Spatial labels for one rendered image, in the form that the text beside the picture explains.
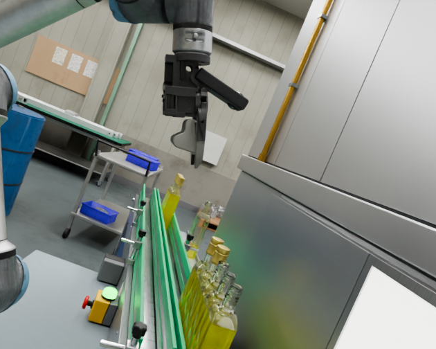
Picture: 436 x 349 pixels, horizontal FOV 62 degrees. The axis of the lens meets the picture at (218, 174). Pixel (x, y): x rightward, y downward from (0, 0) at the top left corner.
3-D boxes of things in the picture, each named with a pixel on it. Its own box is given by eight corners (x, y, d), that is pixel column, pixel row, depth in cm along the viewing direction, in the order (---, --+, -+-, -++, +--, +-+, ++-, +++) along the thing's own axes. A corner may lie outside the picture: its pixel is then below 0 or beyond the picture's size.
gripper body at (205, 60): (162, 118, 74) (164, 57, 72) (203, 120, 76) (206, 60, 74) (164, 118, 66) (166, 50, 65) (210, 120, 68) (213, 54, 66)
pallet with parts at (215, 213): (255, 237, 721) (261, 221, 718) (263, 251, 634) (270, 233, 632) (196, 215, 708) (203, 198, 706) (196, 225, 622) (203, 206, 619)
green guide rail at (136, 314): (129, 374, 74) (143, 339, 74) (124, 372, 74) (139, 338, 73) (140, 194, 244) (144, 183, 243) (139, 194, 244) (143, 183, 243)
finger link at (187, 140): (171, 167, 69) (172, 120, 70) (202, 168, 70) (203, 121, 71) (172, 166, 66) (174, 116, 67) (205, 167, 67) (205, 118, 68)
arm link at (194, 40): (208, 39, 73) (216, 29, 65) (207, 61, 74) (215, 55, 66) (171, 34, 72) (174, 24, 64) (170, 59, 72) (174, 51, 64)
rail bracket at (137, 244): (132, 267, 127) (147, 233, 126) (112, 261, 126) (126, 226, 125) (133, 263, 131) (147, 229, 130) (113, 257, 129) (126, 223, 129)
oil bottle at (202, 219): (194, 260, 161) (216, 206, 159) (183, 256, 159) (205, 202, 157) (191, 255, 166) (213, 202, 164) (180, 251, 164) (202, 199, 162)
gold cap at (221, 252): (226, 267, 89) (233, 251, 89) (215, 266, 87) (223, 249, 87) (218, 260, 92) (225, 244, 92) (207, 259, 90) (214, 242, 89)
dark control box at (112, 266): (116, 287, 137) (124, 266, 136) (95, 280, 135) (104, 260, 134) (117, 277, 144) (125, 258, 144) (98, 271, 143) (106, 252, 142)
